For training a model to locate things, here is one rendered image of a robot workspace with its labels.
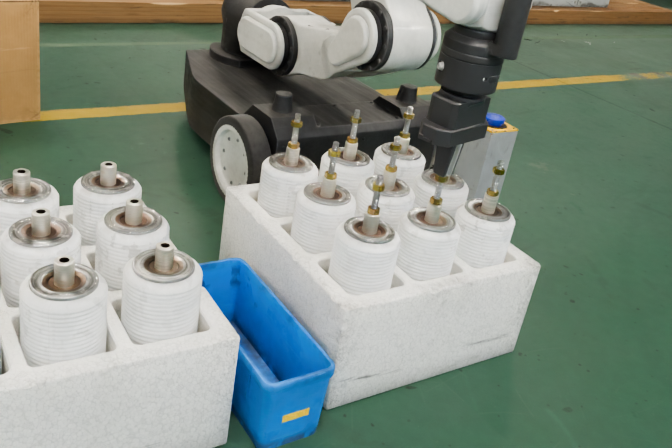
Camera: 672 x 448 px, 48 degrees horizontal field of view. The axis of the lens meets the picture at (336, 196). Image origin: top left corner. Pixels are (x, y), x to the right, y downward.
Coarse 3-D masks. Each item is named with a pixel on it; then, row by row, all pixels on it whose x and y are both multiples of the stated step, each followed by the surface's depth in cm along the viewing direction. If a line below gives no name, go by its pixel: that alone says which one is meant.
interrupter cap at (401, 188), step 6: (366, 180) 124; (372, 180) 124; (396, 180) 126; (366, 186) 122; (396, 186) 124; (402, 186) 124; (408, 186) 124; (384, 192) 121; (390, 192) 121; (396, 192) 121; (402, 192) 122; (408, 192) 122
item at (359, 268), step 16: (336, 240) 108; (352, 240) 106; (336, 256) 108; (352, 256) 106; (368, 256) 105; (384, 256) 106; (336, 272) 109; (352, 272) 107; (368, 272) 106; (384, 272) 107; (352, 288) 108; (368, 288) 108; (384, 288) 109
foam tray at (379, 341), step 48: (240, 192) 129; (240, 240) 128; (288, 240) 117; (288, 288) 115; (336, 288) 107; (432, 288) 112; (480, 288) 117; (528, 288) 124; (336, 336) 105; (384, 336) 109; (432, 336) 116; (480, 336) 123; (336, 384) 108; (384, 384) 115
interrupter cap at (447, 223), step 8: (416, 208) 117; (424, 208) 118; (408, 216) 114; (416, 216) 115; (424, 216) 116; (440, 216) 116; (448, 216) 117; (416, 224) 112; (424, 224) 113; (432, 224) 114; (440, 224) 114; (448, 224) 114; (440, 232) 112
